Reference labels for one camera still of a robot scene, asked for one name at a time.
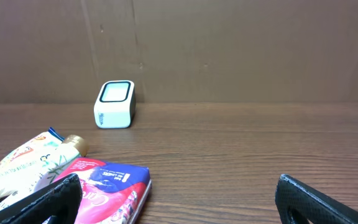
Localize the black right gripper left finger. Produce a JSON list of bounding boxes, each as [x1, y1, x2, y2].
[[0, 174, 83, 224]]

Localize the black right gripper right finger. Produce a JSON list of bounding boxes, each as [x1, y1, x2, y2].
[[275, 174, 358, 224]]

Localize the white floral tube gold cap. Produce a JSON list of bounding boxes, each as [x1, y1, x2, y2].
[[0, 135, 90, 211]]

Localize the red purple pad package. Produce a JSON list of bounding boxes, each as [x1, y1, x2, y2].
[[42, 157, 152, 224]]

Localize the yellow snack bag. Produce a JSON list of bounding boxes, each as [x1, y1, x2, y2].
[[0, 128, 64, 198]]

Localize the white barcode scanner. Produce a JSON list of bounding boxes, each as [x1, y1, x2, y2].
[[93, 80, 136, 129]]

